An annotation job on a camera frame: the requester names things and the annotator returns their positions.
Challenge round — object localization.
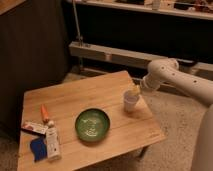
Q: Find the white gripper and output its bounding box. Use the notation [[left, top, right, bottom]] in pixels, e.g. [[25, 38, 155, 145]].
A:
[[130, 75, 158, 96]]

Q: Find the white ceramic cup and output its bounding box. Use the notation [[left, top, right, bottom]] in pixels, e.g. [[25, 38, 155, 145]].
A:
[[123, 90, 139, 112]]

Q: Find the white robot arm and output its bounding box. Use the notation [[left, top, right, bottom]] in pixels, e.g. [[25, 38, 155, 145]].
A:
[[137, 58, 213, 171]]

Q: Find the green ceramic bowl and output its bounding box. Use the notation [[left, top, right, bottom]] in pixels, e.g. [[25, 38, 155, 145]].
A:
[[75, 108, 110, 142]]

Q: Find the wooden table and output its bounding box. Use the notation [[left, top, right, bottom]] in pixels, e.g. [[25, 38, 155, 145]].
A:
[[18, 71, 165, 171]]

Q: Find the metal pole stand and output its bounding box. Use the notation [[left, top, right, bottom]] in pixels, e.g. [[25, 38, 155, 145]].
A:
[[71, 0, 85, 68]]

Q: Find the orange toy carrot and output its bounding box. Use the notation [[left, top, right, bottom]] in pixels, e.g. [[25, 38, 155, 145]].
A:
[[41, 105, 49, 122]]

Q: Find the white tube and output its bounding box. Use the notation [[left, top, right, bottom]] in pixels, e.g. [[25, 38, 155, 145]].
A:
[[46, 120, 61, 161]]

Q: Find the red white flat packet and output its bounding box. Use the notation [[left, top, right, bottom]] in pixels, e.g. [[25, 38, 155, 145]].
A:
[[21, 121, 48, 135]]

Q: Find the blue cloth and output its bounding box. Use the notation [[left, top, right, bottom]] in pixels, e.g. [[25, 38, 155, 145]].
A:
[[30, 137, 47, 162]]

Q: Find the grey baseboard rail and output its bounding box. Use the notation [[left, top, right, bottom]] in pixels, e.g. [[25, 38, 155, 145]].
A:
[[69, 41, 213, 80]]

